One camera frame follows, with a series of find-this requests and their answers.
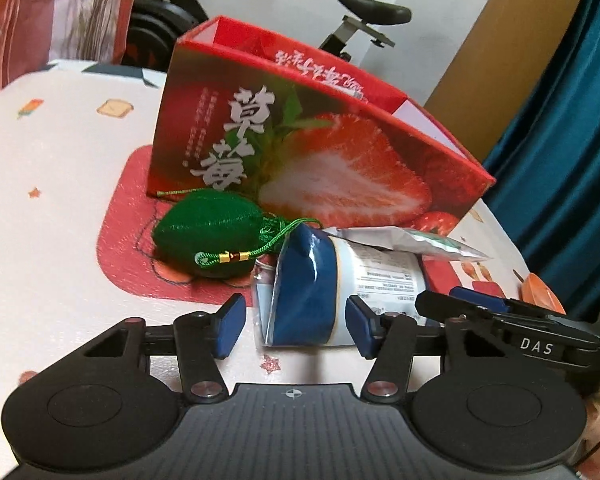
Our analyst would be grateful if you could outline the blue and white packet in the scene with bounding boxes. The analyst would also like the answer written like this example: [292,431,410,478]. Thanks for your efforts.
[250,222,428,348]

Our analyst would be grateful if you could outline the silver foil packet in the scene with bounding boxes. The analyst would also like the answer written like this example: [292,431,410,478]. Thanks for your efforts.
[322,225,493,263]

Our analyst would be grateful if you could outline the green tasselled fabric sachet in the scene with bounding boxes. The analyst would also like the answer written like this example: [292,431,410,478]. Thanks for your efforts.
[152,187,323,281]

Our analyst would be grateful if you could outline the orange plastic object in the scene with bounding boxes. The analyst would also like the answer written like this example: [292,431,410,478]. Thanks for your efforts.
[520,272,566,313]

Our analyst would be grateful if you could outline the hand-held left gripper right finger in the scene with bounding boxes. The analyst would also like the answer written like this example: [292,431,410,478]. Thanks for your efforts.
[346,295,541,404]

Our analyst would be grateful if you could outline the printed tablecloth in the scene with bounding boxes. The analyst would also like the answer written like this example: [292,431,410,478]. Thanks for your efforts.
[0,57,568,461]

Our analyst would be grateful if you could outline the teal curtain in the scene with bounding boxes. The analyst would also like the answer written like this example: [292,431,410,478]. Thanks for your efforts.
[482,0,600,323]

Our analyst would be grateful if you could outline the red strawberry print box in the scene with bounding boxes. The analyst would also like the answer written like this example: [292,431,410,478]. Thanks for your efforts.
[146,15,496,238]

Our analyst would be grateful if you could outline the wooden door panel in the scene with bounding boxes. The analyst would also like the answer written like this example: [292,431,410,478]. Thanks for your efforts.
[422,0,593,161]

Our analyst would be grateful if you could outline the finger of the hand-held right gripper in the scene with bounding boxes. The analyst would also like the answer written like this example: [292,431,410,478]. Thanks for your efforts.
[414,286,518,323]

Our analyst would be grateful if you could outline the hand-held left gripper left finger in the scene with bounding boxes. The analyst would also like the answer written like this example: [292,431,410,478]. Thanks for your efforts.
[55,294,247,403]

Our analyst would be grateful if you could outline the black exercise bike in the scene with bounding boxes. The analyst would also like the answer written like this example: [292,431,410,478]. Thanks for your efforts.
[122,0,413,73]

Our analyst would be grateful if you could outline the pink printed curtain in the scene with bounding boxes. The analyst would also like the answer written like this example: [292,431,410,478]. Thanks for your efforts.
[0,0,146,98]

